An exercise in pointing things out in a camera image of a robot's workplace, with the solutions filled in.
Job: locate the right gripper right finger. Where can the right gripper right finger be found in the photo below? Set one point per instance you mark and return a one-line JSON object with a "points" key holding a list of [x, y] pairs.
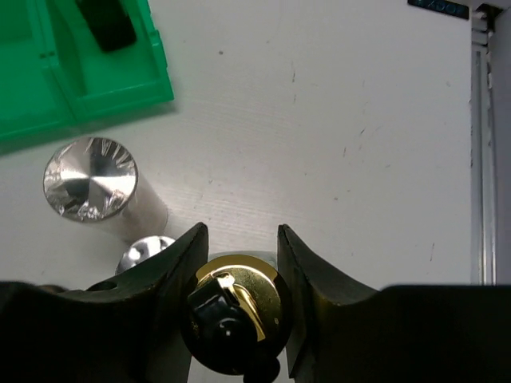
{"points": [[345, 331]]}

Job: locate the right aluminium table rail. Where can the right aluminium table rail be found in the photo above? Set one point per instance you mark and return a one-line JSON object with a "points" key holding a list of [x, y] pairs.
{"points": [[483, 171]]}

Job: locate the right blue table label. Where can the right blue table label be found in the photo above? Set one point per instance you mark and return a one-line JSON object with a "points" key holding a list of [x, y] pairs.
{"points": [[449, 8]]}

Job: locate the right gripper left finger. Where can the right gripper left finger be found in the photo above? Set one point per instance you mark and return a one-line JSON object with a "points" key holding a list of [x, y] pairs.
{"points": [[123, 329]]}

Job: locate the glass bottle with dark bottom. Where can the glass bottle with dark bottom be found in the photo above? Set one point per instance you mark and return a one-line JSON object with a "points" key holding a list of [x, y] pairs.
{"points": [[109, 23]]}

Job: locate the jar with flat silver lid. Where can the jar with flat silver lid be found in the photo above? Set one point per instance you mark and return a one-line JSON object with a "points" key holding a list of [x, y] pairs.
{"points": [[96, 182]]}

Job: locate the green three-compartment bin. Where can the green three-compartment bin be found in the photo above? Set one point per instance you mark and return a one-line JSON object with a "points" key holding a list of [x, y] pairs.
{"points": [[55, 78]]}

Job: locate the blue label silver lid shaker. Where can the blue label silver lid shaker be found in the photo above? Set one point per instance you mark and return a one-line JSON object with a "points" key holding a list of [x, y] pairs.
{"points": [[142, 250]]}

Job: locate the glass bottle gold black pourer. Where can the glass bottle gold black pourer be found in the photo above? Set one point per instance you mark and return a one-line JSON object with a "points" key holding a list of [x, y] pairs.
{"points": [[236, 315]]}

